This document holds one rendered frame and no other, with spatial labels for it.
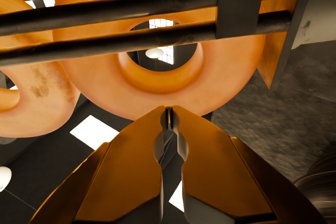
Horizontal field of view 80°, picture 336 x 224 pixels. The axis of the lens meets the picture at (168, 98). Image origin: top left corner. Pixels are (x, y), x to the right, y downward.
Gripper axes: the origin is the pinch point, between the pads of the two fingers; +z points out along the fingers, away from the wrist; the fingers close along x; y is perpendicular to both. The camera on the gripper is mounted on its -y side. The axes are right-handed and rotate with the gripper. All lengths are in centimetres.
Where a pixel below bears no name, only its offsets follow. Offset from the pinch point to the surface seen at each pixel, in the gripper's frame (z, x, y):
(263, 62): 3.4, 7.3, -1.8
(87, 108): 820, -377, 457
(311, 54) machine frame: 19.5, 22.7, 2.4
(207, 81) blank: 4.1, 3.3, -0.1
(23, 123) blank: 5.5, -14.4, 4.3
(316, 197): 13.2, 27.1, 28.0
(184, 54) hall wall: 819, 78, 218
